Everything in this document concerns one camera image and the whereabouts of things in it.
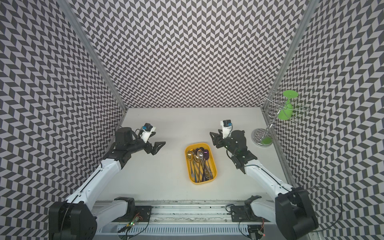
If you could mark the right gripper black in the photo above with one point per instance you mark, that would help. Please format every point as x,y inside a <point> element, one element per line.
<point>218,138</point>

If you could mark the silver spoon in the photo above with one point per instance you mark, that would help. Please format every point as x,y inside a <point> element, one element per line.
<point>190,158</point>
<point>202,163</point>

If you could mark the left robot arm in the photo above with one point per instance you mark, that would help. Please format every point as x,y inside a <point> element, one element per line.
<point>75,218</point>

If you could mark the gold spoon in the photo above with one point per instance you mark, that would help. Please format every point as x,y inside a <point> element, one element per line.
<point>198,169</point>

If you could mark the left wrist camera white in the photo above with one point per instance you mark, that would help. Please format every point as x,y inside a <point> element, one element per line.
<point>146,132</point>

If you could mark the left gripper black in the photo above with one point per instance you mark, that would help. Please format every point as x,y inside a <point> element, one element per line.
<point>154,150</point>

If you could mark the green plastic goblet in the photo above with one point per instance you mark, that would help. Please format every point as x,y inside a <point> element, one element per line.
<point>285,111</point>

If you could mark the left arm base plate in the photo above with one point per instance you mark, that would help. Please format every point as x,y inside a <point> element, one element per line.
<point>142,212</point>

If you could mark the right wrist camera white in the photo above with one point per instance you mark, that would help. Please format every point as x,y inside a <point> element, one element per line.
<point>227,128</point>

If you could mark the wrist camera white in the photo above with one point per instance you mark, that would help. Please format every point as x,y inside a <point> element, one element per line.
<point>227,128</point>
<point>146,132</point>

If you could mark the aluminium rail frame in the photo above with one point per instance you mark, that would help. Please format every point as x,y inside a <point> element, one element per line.
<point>188,219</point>

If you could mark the purple spoon long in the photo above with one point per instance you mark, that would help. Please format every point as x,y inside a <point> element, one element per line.
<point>208,169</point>

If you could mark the chrome cup holder rack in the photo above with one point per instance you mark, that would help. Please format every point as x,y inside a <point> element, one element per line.
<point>257,133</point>

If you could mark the yellow storage box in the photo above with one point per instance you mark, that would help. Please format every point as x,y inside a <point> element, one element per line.
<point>194,148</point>

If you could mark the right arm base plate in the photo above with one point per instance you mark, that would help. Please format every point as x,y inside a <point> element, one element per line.
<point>239,214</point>

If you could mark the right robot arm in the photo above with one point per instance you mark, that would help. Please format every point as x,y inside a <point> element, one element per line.
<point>289,208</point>

